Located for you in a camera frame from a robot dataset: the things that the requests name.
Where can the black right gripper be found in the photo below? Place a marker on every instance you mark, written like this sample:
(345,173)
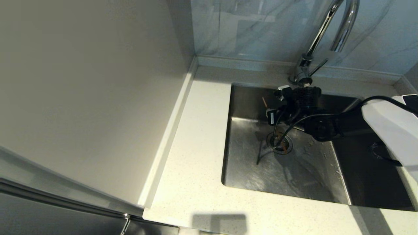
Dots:
(292,109)

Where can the brown wooden chopstick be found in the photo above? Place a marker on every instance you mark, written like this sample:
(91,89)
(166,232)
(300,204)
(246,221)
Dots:
(265,102)

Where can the chrome faucet lever rod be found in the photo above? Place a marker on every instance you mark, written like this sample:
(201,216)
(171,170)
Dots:
(318,67)

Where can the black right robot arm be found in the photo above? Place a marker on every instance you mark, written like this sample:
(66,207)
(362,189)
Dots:
(375,124)

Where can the stainless steel sink basin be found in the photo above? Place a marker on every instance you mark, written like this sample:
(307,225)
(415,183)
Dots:
(294,176)

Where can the round metal drain strainer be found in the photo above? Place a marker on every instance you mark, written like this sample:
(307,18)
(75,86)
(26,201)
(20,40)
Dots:
(287,143)

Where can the chrome gooseneck faucet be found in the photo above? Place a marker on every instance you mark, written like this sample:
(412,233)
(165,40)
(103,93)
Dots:
(321,29)

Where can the under-counter cabinet front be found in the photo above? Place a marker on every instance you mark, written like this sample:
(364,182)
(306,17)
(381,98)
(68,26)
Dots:
(150,229)

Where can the tall cabinet unit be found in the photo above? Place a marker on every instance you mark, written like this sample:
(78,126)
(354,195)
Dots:
(81,98)

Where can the silver cabinet rail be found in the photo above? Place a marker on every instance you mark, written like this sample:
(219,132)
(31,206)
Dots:
(65,202)

